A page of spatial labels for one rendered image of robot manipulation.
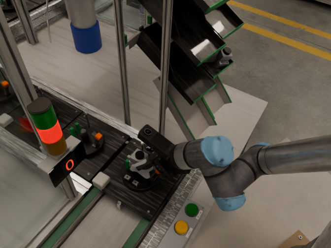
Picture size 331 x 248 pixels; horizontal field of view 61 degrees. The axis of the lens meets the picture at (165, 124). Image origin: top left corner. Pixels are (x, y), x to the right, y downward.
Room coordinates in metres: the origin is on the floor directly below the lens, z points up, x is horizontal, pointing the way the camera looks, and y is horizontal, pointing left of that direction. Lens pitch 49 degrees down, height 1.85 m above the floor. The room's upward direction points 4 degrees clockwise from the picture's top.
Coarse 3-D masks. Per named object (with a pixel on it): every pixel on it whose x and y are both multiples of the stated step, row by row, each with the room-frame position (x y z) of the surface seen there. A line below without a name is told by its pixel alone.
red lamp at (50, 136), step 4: (56, 124) 0.40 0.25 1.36; (36, 128) 0.39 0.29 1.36; (52, 128) 0.39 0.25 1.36; (56, 128) 0.40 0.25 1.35; (60, 128) 0.41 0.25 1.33; (40, 132) 0.38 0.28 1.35; (44, 132) 0.38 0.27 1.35; (48, 132) 0.39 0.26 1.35; (52, 132) 0.39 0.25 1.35; (56, 132) 0.40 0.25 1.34; (60, 132) 0.41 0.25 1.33; (40, 136) 0.39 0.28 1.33; (44, 136) 0.38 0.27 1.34; (48, 136) 0.38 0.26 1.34; (52, 136) 0.39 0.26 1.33; (56, 136) 0.39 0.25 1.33; (60, 136) 0.40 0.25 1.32; (44, 140) 0.38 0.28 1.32; (48, 140) 0.38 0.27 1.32; (52, 140) 0.39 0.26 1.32; (56, 140) 0.39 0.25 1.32
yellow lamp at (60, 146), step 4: (60, 140) 0.40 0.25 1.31; (64, 140) 0.41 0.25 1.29; (44, 144) 0.39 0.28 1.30; (48, 144) 0.38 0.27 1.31; (52, 144) 0.39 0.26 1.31; (56, 144) 0.39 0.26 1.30; (60, 144) 0.40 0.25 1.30; (64, 144) 0.41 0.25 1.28; (48, 148) 0.38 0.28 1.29; (52, 148) 0.38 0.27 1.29; (56, 148) 0.39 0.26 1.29; (60, 148) 0.39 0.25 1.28; (64, 148) 0.40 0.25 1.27; (48, 152) 0.39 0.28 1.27; (52, 152) 0.38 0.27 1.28; (56, 152) 0.39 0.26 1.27; (60, 152) 0.39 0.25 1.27
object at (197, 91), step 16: (144, 32) 0.80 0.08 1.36; (160, 32) 0.90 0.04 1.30; (144, 48) 0.80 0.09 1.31; (160, 48) 0.76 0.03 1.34; (176, 48) 0.86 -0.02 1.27; (160, 64) 0.75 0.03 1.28; (176, 64) 0.80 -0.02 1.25; (192, 64) 0.82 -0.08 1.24; (176, 80) 0.73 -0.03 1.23; (192, 80) 0.76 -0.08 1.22; (208, 80) 0.78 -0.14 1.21; (192, 96) 0.69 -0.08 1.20
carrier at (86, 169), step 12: (84, 120) 0.75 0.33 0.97; (96, 120) 0.76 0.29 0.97; (72, 132) 0.64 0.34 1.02; (84, 132) 0.63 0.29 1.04; (96, 132) 0.68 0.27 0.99; (108, 132) 0.70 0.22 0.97; (120, 132) 0.70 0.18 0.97; (84, 144) 0.62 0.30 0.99; (108, 144) 0.64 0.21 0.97; (120, 144) 0.64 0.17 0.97; (96, 156) 0.58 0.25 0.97; (108, 156) 0.58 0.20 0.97; (84, 168) 0.53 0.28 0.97; (96, 168) 0.53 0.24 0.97
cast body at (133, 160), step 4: (136, 152) 0.53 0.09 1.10; (140, 152) 0.53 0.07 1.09; (144, 152) 0.54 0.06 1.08; (128, 156) 0.54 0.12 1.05; (132, 156) 0.51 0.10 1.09; (136, 156) 0.51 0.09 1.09; (140, 156) 0.51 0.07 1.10; (144, 156) 0.52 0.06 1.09; (132, 160) 0.51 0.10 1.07; (136, 160) 0.50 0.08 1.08; (140, 160) 0.50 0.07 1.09
